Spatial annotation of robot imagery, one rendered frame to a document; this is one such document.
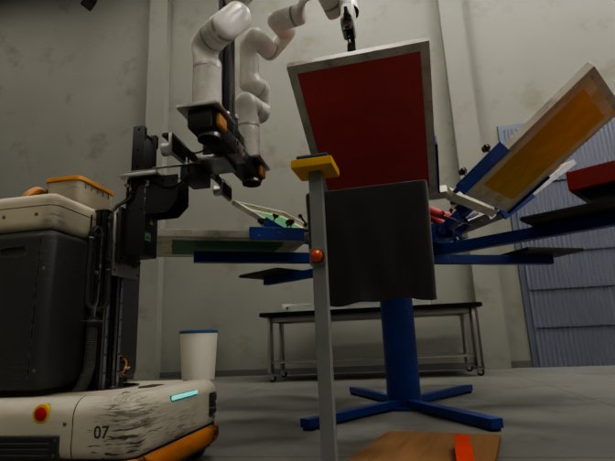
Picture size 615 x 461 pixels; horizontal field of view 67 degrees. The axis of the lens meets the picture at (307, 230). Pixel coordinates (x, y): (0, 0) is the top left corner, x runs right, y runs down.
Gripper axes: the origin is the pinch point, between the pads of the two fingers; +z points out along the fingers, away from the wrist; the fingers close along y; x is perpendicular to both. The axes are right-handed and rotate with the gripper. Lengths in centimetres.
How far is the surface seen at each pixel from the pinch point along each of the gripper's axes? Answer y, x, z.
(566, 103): -69, 91, -16
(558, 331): -473, 166, -30
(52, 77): -305, -555, -450
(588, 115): -89, 106, -24
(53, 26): -275, -564, -547
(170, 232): -67, -104, 34
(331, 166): 1, -6, 59
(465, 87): -365, 97, -336
